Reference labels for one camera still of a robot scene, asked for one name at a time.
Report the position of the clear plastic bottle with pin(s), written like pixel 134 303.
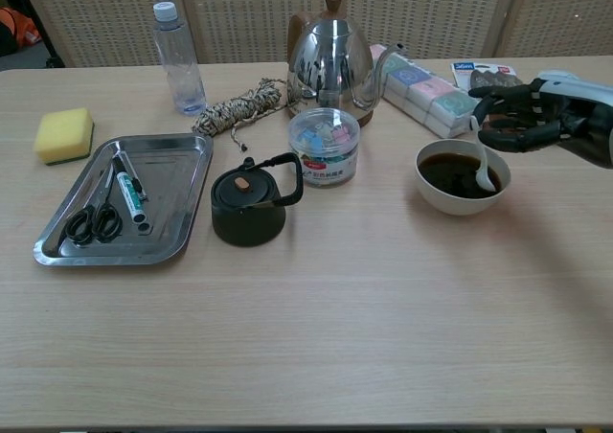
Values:
pixel 179 69

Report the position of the orange and black bag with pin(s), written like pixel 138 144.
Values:
pixel 21 26

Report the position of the stainless steel gooseneck kettle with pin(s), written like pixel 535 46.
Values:
pixel 330 59

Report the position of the white and green marker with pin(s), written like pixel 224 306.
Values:
pixel 129 191

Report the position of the yellow sponge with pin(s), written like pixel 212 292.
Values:
pixel 62 133

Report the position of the white plastic spoon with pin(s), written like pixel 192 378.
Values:
pixel 483 160

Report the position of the blister pack of hooks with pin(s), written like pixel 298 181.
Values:
pixel 479 76

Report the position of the black tripod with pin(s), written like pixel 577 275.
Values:
pixel 53 62

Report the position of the clear jar of coloured clips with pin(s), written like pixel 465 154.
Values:
pixel 325 165

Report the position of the woven folding screen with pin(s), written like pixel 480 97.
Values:
pixel 239 16

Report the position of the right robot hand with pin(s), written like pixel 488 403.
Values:
pixel 574 112

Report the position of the thin metal pen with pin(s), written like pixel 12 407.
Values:
pixel 139 186

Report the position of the pack of pastel tissue packets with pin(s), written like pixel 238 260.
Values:
pixel 421 93

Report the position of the small black teapot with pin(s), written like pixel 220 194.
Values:
pixel 244 222

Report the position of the stainless steel tray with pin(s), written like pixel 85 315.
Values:
pixel 167 203

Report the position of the white bowl of dark liquid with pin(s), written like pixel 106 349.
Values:
pixel 455 203

